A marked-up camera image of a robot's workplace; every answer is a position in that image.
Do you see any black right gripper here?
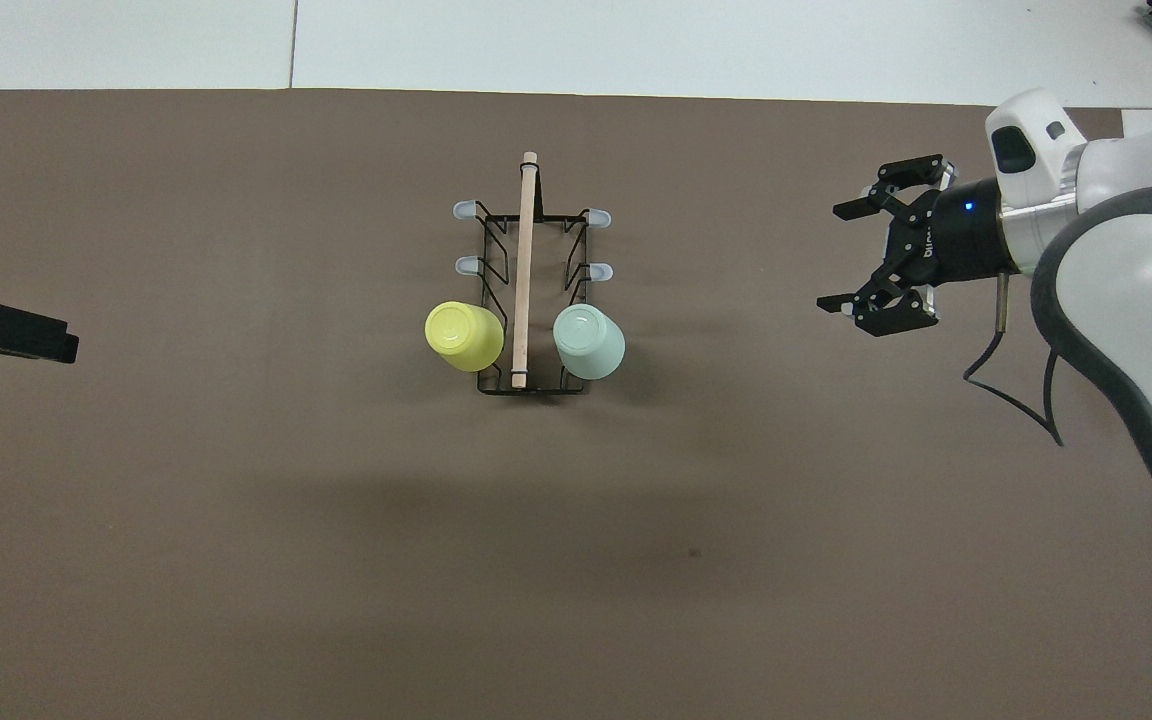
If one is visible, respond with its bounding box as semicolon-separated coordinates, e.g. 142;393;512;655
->
816;155;1019;337

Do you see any pale green plastic cup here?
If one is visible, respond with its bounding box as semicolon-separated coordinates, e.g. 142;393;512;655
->
552;304;626;380

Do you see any yellow plastic cup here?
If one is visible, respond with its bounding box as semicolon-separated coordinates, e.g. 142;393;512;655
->
424;301;505;372

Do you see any brown table mat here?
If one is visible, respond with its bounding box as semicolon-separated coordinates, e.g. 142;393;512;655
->
0;88;1152;720

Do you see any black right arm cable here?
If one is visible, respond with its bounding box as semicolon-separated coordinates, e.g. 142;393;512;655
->
964;272;1067;448

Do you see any black wire cup rack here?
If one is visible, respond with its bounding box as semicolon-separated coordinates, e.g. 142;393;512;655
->
453;152;613;396

